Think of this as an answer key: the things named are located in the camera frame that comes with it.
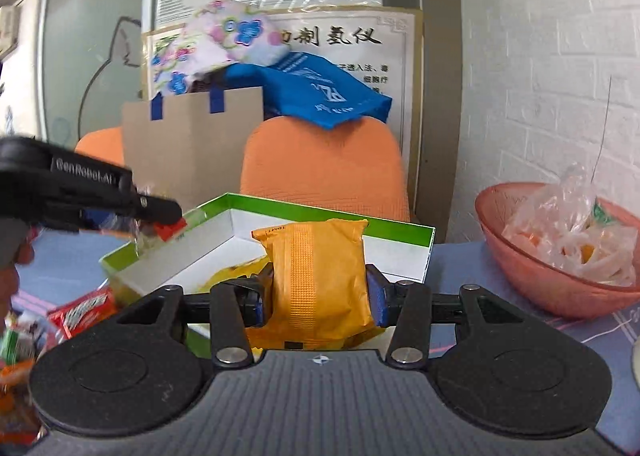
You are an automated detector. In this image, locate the orange chair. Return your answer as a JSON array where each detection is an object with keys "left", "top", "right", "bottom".
[
  {"left": 240, "top": 116, "right": 411, "bottom": 223},
  {"left": 75, "top": 127, "right": 126, "bottom": 167}
]

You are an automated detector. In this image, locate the red snack packet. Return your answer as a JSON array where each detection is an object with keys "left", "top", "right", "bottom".
[{"left": 47, "top": 286, "right": 118, "bottom": 339}]

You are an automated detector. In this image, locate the brown paper bag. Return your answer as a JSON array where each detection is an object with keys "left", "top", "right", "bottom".
[{"left": 121, "top": 86, "right": 266, "bottom": 214}]

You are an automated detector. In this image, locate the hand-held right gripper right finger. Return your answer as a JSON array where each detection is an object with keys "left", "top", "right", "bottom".
[{"left": 365, "top": 263, "right": 523, "bottom": 371}]

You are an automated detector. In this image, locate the red candy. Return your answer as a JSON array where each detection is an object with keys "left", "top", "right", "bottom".
[{"left": 132, "top": 216, "right": 189, "bottom": 244}]

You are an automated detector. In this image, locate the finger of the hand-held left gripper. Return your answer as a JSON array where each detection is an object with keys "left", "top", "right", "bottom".
[{"left": 134, "top": 192, "right": 184, "bottom": 227}]

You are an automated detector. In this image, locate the clear plastic bag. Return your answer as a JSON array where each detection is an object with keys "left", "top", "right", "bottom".
[{"left": 501, "top": 163, "right": 638, "bottom": 287}]

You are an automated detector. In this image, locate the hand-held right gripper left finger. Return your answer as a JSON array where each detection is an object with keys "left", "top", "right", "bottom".
[{"left": 115, "top": 263, "right": 275, "bottom": 369}]

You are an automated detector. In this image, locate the green white cardboard box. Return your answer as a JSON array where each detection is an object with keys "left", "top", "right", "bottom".
[{"left": 99, "top": 192, "right": 436, "bottom": 359}]

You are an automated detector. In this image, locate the white wall box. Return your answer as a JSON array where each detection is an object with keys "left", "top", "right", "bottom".
[{"left": 0, "top": 6, "right": 21, "bottom": 52}]

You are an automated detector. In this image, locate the pink bowl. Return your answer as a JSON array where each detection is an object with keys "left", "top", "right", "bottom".
[{"left": 475, "top": 182, "right": 640, "bottom": 321}]

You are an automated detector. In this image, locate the pile of assorted candies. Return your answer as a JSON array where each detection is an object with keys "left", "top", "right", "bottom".
[{"left": 0, "top": 308, "right": 51, "bottom": 442}]

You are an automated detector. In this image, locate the blue striped tablecloth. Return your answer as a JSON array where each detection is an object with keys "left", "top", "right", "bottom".
[{"left": 0, "top": 228, "right": 640, "bottom": 456}]

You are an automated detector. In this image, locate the yellow snack packet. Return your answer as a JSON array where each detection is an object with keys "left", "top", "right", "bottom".
[
  {"left": 250, "top": 218, "right": 388, "bottom": 352},
  {"left": 210, "top": 258, "right": 273, "bottom": 294}
]

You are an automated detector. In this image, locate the floral cloth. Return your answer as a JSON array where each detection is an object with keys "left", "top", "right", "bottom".
[{"left": 148, "top": 0, "right": 291, "bottom": 97}]

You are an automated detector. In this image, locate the blue plastic bag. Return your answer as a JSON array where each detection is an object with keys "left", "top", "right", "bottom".
[{"left": 220, "top": 51, "right": 393, "bottom": 131}]

